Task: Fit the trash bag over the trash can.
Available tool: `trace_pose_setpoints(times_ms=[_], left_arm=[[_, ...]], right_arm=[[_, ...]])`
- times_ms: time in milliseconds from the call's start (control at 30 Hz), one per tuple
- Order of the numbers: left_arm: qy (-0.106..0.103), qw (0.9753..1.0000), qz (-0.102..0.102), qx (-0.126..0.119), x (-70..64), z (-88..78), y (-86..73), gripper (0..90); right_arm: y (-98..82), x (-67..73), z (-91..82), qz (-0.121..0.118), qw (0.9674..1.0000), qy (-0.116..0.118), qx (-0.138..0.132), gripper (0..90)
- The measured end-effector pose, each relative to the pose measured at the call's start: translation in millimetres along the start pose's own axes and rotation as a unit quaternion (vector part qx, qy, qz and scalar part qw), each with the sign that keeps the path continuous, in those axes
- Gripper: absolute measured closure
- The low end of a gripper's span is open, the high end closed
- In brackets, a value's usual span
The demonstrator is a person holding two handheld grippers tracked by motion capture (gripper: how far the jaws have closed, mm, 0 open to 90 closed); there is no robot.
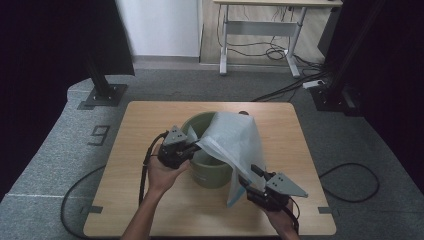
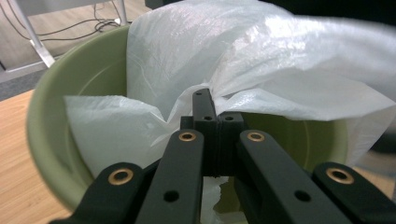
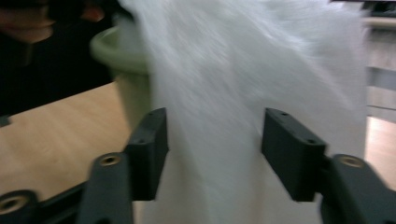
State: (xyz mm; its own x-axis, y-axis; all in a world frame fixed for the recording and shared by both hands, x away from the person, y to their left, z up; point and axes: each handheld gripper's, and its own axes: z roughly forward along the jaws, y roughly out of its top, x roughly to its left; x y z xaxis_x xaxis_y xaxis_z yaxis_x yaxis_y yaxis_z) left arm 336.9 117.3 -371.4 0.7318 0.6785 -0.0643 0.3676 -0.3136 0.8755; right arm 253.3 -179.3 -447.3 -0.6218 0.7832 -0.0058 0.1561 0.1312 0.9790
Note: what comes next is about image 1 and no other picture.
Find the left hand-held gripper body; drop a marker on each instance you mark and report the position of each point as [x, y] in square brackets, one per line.
[171, 151]

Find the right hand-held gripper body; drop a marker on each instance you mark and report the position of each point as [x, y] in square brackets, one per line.
[283, 186]

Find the green plastic bin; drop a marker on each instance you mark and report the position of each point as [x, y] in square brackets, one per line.
[210, 175]

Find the translucent plastic bin bag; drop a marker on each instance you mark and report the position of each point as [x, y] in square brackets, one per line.
[233, 140]

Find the person's left hand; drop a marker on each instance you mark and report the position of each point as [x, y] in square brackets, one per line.
[160, 178]

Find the person's right hand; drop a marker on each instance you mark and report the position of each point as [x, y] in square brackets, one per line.
[283, 221]

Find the black metal stand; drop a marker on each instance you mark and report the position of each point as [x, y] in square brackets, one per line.
[101, 86]
[336, 86]

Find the white power strip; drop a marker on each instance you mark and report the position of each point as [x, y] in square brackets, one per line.
[313, 84]

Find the wooden desk with white legs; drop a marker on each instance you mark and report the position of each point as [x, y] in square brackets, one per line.
[266, 28]

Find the dark curtain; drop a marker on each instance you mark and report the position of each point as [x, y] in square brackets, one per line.
[43, 66]
[393, 83]

